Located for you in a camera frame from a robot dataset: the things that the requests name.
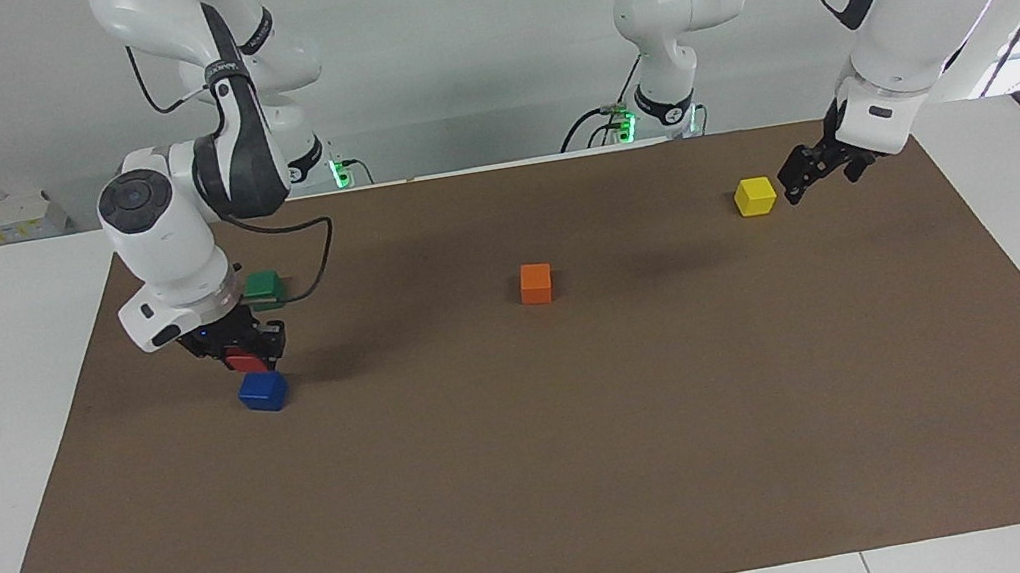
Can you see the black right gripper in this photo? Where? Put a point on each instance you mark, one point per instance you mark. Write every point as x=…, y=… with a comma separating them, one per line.
x=229, y=333

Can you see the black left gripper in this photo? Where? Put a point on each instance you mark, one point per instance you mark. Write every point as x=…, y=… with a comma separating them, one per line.
x=837, y=141

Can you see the red wooden block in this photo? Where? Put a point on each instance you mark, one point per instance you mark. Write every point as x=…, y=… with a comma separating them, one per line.
x=248, y=362

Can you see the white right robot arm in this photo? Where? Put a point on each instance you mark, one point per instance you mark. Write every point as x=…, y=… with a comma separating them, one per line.
x=174, y=205

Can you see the blue wooden block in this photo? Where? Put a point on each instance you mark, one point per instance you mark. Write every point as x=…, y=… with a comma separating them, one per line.
x=263, y=391

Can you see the yellow wooden block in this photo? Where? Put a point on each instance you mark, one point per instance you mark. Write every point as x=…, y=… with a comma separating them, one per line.
x=755, y=196

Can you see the green wooden block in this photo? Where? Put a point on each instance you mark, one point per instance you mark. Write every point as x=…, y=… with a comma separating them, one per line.
x=265, y=285

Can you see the orange wooden block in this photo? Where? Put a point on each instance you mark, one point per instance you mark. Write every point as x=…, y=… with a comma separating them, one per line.
x=536, y=284

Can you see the white cardboard box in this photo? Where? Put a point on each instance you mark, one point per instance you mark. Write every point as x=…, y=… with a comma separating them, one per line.
x=13, y=219

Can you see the brown table mat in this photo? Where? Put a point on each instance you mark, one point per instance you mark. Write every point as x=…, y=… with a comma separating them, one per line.
x=551, y=422

